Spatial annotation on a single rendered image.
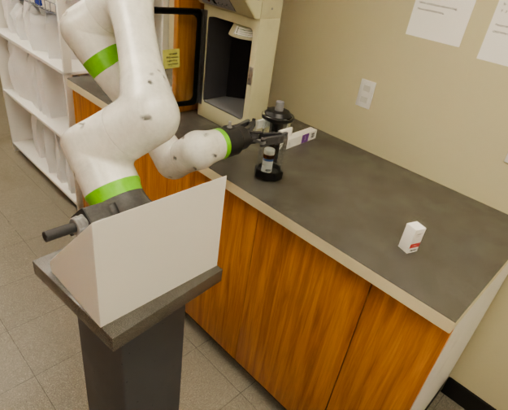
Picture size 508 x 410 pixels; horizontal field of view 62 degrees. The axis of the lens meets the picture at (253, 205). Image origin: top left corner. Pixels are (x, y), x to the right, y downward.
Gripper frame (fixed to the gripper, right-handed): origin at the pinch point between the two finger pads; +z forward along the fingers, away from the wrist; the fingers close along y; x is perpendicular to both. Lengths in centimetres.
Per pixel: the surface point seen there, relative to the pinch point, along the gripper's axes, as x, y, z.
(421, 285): 19, -63, -11
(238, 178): 18.9, 5.1, -9.6
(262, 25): -26.4, 27.1, 18.6
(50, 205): 112, 165, -7
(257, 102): 2.9, 27.1, 22.0
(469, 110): -11, -43, 56
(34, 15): 0, 192, 10
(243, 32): -21.5, 37.7, 20.7
